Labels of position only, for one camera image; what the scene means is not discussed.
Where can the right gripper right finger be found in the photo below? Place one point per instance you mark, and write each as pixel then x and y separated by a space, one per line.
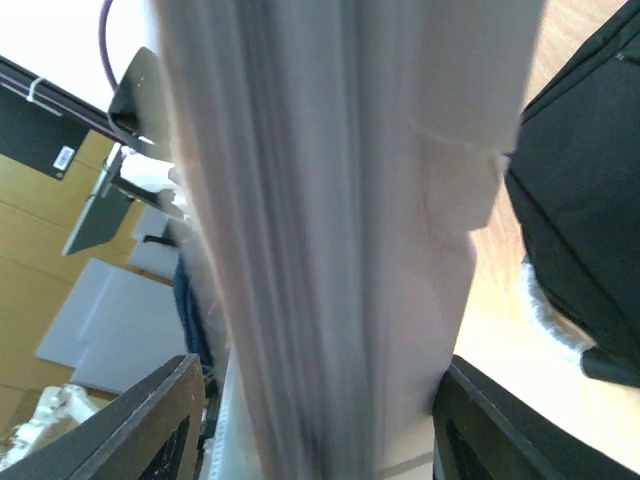
pixel 482 431

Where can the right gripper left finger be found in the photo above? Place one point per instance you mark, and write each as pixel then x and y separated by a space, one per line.
pixel 149 432

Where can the black student bag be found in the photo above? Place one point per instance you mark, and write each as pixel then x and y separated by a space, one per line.
pixel 573 182

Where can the colourful booklet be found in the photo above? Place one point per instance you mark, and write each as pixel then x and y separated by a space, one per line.
pixel 337 156

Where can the bag grey metal handle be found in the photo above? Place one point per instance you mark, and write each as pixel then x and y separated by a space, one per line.
pixel 567 339

